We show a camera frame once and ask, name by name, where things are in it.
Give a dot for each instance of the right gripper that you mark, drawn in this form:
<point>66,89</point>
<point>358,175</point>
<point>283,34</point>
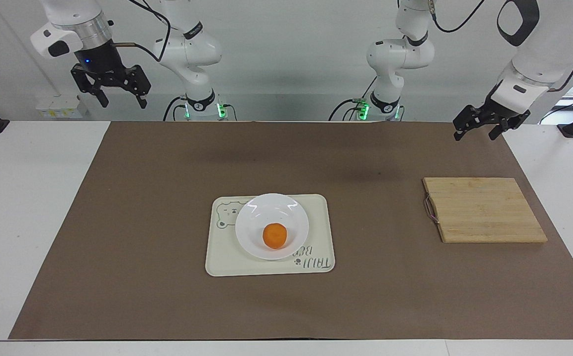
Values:
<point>99,60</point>

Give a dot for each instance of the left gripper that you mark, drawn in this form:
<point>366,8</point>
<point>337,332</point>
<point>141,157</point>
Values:
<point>493,106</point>

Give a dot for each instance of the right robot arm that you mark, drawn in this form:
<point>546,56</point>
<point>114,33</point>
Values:
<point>193,49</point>

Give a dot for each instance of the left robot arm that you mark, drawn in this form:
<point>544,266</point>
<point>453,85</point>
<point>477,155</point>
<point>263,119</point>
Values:
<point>401,53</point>

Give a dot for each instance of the white plate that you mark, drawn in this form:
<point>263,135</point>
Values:
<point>251,232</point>

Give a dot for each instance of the orange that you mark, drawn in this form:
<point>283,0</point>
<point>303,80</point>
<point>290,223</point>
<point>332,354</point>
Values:
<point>275,236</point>

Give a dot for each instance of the bamboo cutting board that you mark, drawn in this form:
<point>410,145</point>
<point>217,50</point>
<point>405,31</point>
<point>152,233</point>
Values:
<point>486,210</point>

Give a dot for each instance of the cream tray with bear print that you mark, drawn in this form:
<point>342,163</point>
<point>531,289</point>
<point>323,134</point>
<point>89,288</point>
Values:
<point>227,257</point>

